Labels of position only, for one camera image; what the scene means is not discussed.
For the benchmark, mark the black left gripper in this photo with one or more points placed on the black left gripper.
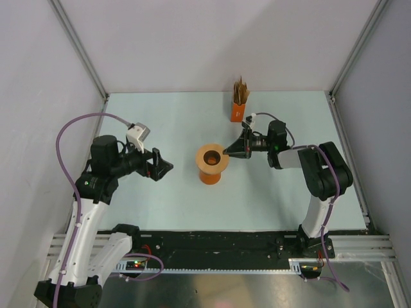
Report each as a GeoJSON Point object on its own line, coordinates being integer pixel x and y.
{"type": "Point", "coordinates": [160, 167]}

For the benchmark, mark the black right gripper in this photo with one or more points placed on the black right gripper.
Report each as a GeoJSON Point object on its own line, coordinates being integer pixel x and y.
{"type": "Point", "coordinates": [242, 147]}

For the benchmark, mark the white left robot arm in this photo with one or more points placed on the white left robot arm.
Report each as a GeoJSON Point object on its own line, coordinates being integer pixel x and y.
{"type": "Point", "coordinates": [78, 278]}

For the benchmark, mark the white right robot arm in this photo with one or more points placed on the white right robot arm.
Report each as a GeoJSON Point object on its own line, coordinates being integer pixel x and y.
{"type": "Point", "coordinates": [326, 175]}

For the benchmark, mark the orange coffee filter box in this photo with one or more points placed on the orange coffee filter box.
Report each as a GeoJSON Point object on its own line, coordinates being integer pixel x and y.
{"type": "Point", "coordinates": [237, 112]}

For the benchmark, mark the orange glass carafe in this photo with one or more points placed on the orange glass carafe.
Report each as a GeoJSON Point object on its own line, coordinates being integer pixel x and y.
{"type": "Point", "coordinates": [209, 179]}

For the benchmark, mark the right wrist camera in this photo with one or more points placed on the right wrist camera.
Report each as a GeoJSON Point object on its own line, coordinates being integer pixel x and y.
{"type": "Point", "coordinates": [251, 120]}

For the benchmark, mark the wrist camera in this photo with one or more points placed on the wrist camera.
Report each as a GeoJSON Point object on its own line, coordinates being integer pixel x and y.
{"type": "Point", "coordinates": [136, 135]}
{"type": "Point", "coordinates": [251, 120]}

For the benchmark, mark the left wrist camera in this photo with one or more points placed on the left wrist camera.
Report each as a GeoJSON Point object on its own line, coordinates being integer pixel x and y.
{"type": "Point", "coordinates": [136, 135]}

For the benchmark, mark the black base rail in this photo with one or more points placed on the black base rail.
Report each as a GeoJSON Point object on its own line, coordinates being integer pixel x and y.
{"type": "Point", "coordinates": [217, 250]}

